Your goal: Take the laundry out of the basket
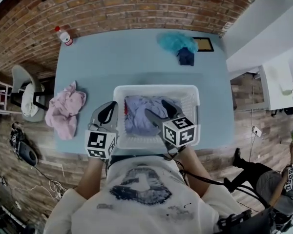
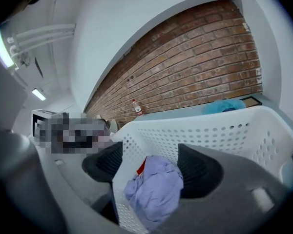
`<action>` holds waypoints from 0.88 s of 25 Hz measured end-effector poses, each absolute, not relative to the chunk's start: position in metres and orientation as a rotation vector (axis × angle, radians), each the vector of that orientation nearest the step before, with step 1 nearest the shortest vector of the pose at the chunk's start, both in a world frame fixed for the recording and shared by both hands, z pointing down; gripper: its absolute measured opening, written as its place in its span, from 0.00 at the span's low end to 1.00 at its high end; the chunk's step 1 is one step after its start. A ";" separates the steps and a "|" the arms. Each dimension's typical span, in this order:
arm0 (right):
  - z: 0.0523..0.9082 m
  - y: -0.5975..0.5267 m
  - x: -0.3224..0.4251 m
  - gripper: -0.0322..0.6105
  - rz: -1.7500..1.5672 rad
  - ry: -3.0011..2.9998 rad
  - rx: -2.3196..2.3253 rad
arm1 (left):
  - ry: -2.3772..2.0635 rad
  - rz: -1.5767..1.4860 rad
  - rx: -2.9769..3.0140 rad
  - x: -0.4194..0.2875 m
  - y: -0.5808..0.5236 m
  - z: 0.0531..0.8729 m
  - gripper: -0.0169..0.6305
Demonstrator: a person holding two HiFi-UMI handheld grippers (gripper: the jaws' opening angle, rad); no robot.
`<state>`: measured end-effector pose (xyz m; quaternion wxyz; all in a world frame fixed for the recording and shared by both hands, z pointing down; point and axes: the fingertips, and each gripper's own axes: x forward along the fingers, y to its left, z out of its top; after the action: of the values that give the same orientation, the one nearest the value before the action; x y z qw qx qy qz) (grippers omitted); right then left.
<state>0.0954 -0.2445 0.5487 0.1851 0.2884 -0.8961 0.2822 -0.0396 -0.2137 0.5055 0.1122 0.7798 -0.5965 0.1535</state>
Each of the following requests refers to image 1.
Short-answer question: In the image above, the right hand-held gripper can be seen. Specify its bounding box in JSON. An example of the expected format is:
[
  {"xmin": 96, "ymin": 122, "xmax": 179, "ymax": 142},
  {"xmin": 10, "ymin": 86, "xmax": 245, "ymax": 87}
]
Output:
[{"xmin": 144, "ymin": 99, "xmax": 197, "ymax": 156}]

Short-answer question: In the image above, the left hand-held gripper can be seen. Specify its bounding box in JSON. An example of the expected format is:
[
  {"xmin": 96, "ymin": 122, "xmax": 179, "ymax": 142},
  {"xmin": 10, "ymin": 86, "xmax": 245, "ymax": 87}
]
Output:
[{"xmin": 84, "ymin": 100, "xmax": 120, "ymax": 161}]

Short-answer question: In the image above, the lavender garment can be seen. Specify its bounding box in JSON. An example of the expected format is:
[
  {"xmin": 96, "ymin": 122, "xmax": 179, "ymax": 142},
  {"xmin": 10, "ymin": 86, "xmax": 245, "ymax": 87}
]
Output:
[{"xmin": 124, "ymin": 95, "xmax": 184, "ymax": 137}]

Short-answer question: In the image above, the white plastic laundry basket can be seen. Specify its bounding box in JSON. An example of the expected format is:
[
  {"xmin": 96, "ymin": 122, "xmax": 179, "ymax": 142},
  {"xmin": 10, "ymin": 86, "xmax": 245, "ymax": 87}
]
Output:
[{"xmin": 113, "ymin": 84, "xmax": 201, "ymax": 150}]

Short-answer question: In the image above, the pink garment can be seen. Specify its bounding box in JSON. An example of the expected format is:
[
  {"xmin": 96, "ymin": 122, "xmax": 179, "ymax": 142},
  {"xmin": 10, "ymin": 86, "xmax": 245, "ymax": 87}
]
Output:
[{"xmin": 45, "ymin": 81, "xmax": 87, "ymax": 141}]

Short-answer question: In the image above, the person's left forearm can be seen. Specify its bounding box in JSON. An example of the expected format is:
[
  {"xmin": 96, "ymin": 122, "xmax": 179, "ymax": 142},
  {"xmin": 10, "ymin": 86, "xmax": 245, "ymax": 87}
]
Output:
[{"xmin": 75, "ymin": 156, "xmax": 108, "ymax": 200}]

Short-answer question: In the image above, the person's right forearm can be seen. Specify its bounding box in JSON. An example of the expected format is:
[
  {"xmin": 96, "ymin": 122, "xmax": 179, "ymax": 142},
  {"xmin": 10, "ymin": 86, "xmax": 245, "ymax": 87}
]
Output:
[{"xmin": 178, "ymin": 146, "xmax": 213, "ymax": 197}]

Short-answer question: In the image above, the navy blue cloth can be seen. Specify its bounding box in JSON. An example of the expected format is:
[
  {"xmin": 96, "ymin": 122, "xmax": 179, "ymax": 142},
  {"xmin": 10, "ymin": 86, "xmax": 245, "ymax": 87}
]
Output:
[{"xmin": 177, "ymin": 47, "xmax": 195, "ymax": 67}]

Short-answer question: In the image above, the teal fluffy cloth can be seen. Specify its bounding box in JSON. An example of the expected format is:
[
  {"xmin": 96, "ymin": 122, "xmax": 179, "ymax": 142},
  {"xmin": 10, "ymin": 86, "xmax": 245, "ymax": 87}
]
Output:
[{"xmin": 157, "ymin": 32, "xmax": 199, "ymax": 55}]

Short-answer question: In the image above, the white crumpled garment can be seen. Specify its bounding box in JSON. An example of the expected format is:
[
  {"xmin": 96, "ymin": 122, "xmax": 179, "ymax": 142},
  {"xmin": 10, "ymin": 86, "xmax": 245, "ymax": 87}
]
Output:
[{"xmin": 21, "ymin": 83, "xmax": 40, "ymax": 117}]

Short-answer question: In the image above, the black framed tan board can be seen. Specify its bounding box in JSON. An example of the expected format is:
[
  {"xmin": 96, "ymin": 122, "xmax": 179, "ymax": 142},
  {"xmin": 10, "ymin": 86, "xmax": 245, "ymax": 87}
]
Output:
[{"xmin": 192, "ymin": 37, "xmax": 214, "ymax": 52}]

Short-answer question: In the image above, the black oval device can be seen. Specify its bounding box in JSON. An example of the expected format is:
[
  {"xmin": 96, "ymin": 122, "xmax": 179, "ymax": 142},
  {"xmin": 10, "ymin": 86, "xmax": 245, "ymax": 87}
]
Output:
[{"xmin": 10, "ymin": 122, "xmax": 39, "ymax": 167}]

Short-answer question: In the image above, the person's white printed shirt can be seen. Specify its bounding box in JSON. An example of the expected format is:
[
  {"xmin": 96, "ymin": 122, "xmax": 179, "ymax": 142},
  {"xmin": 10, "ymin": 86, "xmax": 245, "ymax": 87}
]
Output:
[{"xmin": 42, "ymin": 155, "xmax": 245, "ymax": 234}]

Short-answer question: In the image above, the red-capped water bottle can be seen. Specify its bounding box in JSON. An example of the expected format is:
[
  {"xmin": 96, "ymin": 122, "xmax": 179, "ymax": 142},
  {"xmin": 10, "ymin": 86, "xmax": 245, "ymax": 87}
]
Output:
[{"xmin": 55, "ymin": 26, "xmax": 74, "ymax": 47}]

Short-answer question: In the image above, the grey shell chair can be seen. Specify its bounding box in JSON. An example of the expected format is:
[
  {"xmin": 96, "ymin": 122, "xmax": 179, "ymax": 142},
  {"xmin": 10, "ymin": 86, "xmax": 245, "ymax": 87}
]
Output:
[{"xmin": 11, "ymin": 65, "xmax": 48, "ymax": 123}]

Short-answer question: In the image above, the white wooden stool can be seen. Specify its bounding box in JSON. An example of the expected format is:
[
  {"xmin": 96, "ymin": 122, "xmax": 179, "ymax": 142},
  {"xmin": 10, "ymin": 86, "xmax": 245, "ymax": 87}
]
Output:
[{"xmin": 0, "ymin": 80, "xmax": 13, "ymax": 116}]

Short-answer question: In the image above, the white desk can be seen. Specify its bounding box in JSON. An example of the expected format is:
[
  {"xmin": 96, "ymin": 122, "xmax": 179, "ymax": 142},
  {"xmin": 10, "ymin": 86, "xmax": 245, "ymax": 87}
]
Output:
[{"xmin": 230, "ymin": 62, "xmax": 293, "ymax": 111}]

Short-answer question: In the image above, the black equipment pack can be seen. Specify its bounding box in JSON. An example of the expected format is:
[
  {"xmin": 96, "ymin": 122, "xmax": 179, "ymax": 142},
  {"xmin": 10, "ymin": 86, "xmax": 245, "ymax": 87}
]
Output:
[{"xmin": 217, "ymin": 207, "xmax": 277, "ymax": 234}]

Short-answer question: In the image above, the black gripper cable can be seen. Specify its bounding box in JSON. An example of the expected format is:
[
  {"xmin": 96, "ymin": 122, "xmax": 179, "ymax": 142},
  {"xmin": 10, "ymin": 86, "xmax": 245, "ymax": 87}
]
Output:
[{"xmin": 175, "ymin": 164, "xmax": 270, "ymax": 208}]

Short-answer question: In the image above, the white floor cable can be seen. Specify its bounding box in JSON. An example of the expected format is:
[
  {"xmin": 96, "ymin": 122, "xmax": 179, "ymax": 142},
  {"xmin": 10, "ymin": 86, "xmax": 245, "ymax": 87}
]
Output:
[{"xmin": 14, "ymin": 178, "xmax": 67, "ymax": 200}]

